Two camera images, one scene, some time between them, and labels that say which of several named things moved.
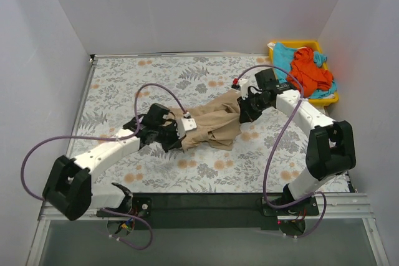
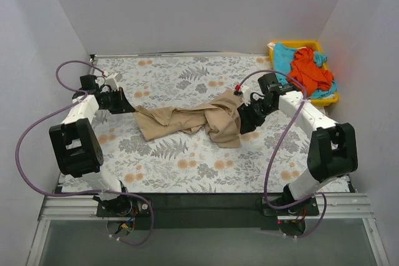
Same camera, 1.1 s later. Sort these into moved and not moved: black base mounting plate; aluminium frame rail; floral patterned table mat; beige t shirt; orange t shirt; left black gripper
Moved: left black gripper; beige t shirt
Not moved: floral patterned table mat; black base mounting plate; aluminium frame rail; orange t shirt
